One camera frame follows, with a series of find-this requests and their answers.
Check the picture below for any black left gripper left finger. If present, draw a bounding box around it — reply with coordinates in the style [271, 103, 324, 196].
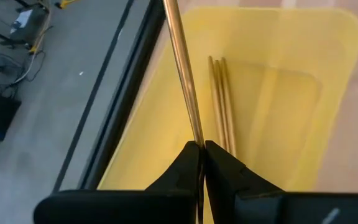
[33, 140, 203, 224]

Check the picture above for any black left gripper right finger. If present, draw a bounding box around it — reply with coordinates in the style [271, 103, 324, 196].
[204, 139, 358, 224]

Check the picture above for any wooden-handled utensil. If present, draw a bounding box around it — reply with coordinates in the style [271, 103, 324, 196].
[213, 57, 232, 154]

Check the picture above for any gold fork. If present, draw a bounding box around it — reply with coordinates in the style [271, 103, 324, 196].
[162, 0, 206, 149]

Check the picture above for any yellow plastic bin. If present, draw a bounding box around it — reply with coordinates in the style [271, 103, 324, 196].
[96, 6, 358, 224]

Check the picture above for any grey equipment box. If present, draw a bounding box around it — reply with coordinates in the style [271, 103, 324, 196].
[9, 6, 48, 44]

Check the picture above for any black table frame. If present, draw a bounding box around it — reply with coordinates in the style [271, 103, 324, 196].
[53, 0, 167, 191]

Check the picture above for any yellow hanging cable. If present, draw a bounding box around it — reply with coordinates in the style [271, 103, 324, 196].
[26, 0, 80, 55]

